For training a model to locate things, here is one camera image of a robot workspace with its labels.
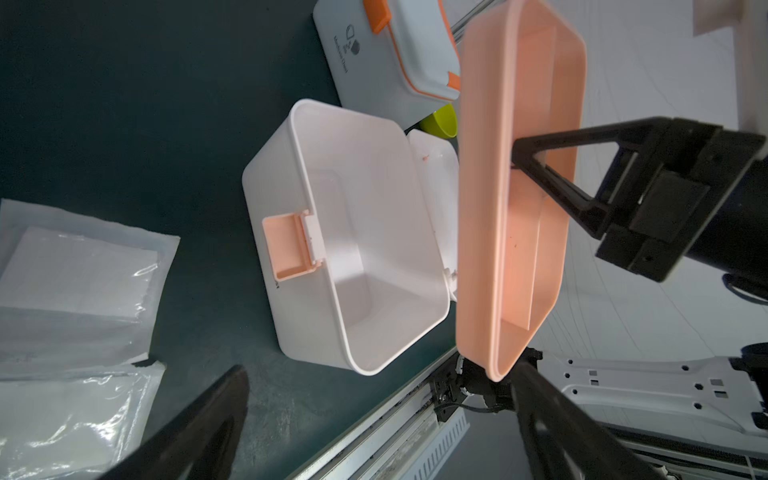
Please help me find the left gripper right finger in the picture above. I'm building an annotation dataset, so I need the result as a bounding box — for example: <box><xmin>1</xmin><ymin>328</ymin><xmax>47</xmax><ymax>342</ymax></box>
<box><xmin>510</xmin><ymin>363</ymin><xmax>660</xmax><ymax>479</ymax></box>

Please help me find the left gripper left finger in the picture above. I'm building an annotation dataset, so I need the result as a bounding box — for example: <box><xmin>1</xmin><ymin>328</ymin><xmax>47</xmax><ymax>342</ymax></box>
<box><xmin>101</xmin><ymin>365</ymin><xmax>250</xmax><ymax>479</ymax></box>

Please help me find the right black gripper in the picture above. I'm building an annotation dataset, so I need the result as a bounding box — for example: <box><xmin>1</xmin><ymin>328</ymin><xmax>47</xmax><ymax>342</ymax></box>
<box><xmin>511</xmin><ymin>117</ymin><xmax>767</xmax><ymax>284</ymax></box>

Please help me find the white gauze packet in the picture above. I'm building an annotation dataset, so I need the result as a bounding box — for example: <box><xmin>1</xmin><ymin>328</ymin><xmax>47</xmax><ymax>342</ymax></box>
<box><xmin>1</xmin><ymin>362</ymin><xmax>166</xmax><ymax>479</ymax></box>
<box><xmin>1</xmin><ymin>199</ymin><xmax>180</xmax><ymax>377</ymax></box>

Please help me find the peach kit tray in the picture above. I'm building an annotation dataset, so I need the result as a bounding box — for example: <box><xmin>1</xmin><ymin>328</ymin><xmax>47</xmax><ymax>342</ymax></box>
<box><xmin>456</xmin><ymin>1</ymin><xmax>587</xmax><ymax>382</ymax></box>

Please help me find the white peach first aid kit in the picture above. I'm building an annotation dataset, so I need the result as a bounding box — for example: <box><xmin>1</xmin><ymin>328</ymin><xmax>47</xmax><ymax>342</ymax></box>
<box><xmin>242</xmin><ymin>99</ymin><xmax>459</xmax><ymax>376</ymax></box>

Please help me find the blue orange first aid kit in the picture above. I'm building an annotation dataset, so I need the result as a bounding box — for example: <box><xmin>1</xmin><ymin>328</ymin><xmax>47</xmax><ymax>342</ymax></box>
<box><xmin>312</xmin><ymin>0</ymin><xmax>461</xmax><ymax>129</ymax></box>

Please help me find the green bowl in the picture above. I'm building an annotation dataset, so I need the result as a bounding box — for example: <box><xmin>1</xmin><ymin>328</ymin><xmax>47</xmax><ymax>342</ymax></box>
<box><xmin>418</xmin><ymin>104</ymin><xmax>458</xmax><ymax>139</ymax></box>

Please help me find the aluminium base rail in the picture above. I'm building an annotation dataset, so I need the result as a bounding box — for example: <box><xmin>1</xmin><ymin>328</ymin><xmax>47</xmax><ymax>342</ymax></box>
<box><xmin>289</xmin><ymin>350</ymin><xmax>470</xmax><ymax>479</ymax></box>

